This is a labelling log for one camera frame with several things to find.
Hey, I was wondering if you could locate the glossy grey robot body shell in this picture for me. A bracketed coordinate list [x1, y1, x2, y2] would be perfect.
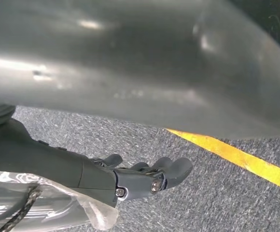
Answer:
[0, 0, 280, 140]

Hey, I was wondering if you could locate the yellow floor tape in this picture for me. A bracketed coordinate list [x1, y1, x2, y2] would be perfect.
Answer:
[166, 128, 280, 194]

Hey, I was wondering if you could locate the braided black cable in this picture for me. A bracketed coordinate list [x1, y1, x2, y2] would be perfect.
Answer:
[0, 184, 42, 232]

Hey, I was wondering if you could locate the clear plastic sheet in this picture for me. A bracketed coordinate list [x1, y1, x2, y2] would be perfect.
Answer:
[0, 171, 119, 232]

